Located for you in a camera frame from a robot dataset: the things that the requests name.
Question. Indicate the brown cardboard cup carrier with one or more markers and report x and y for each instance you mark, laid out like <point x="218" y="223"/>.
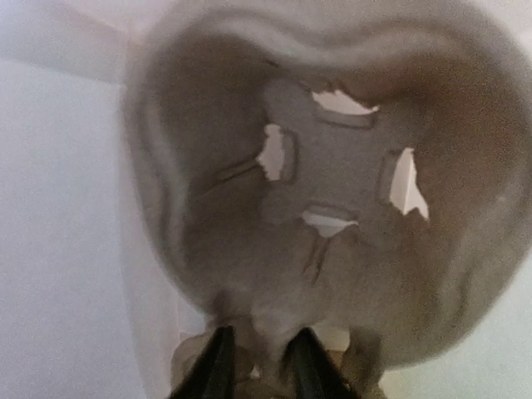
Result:
<point x="364" y="164"/>

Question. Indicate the brown paper bag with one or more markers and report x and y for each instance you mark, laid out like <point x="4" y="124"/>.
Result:
<point x="87" y="310"/>

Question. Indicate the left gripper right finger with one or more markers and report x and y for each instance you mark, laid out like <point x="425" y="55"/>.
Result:
<point x="313" y="371"/>

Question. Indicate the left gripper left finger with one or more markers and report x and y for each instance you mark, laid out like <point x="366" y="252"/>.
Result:
<point x="212" y="375"/>

